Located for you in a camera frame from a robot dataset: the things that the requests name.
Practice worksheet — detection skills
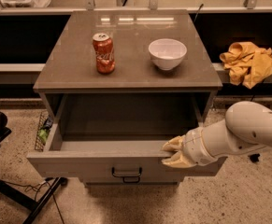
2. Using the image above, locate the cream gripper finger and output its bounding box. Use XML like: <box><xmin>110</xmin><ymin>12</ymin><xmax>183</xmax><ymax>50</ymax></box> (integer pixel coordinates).
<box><xmin>162</xmin><ymin>136</ymin><xmax>184</xmax><ymax>152</ymax></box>
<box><xmin>162</xmin><ymin>151</ymin><xmax>196</xmax><ymax>168</ymax></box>

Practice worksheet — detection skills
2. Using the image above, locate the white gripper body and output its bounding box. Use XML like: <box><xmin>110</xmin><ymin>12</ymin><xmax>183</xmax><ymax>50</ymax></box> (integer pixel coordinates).
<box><xmin>182</xmin><ymin>127</ymin><xmax>218</xmax><ymax>167</ymax></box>

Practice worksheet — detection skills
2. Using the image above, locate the grey top drawer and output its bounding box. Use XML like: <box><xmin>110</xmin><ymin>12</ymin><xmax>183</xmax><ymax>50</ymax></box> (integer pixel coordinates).
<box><xmin>28</xmin><ymin>93</ymin><xmax>225</xmax><ymax>185</ymax></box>

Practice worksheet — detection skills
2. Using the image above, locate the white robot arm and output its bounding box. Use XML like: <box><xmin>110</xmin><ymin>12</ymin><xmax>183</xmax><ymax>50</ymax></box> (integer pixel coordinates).
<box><xmin>162</xmin><ymin>101</ymin><xmax>272</xmax><ymax>168</ymax></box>

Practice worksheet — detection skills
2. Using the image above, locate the grey drawer cabinet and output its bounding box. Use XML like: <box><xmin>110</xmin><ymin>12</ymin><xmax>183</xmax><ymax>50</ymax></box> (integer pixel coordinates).
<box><xmin>33</xmin><ymin>9</ymin><xmax>223</xmax><ymax>187</ymax></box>

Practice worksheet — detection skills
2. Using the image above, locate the black stand leg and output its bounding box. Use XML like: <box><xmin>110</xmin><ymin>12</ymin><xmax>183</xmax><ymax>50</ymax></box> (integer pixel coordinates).
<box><xmin>249</xmin><ymin>154</ymin><xmax>260</xmax><ymax>163</ymax></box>

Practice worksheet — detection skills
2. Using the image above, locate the white bowl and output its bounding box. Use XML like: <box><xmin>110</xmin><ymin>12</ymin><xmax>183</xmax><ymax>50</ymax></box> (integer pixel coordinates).
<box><xmin>149</xmin><ymin>38</ymin><xmax>187</xmax><ymax>71</ymax></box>

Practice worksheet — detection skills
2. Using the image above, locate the yellow crumpled cloth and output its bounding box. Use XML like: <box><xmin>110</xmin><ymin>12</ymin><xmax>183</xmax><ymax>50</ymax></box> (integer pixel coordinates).
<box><xmin>220</xmin><ymin>42</ymin><xmax>272</xmax><ymax>89</ymax></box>

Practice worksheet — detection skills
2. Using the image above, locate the red cola can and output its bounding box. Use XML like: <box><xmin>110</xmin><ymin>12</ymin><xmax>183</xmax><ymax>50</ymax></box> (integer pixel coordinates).
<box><xmin>93</xmin><ymin>33</ymin><xmax>115</xmax><ymax>74</ymax></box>

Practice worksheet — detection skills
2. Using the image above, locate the black chair base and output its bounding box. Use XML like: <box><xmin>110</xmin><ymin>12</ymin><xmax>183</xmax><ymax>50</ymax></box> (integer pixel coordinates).
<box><xmin>0</xmin><ymin>112</ymin><xmax>67</xmax><ymax>224</ymax></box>

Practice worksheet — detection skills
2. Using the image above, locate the black floor cable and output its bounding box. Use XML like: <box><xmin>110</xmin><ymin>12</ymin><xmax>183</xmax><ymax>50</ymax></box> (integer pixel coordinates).
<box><xmin>4</xmin><ymin>179</ymin><xmax>65</xmax><ymax>224</ymax></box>

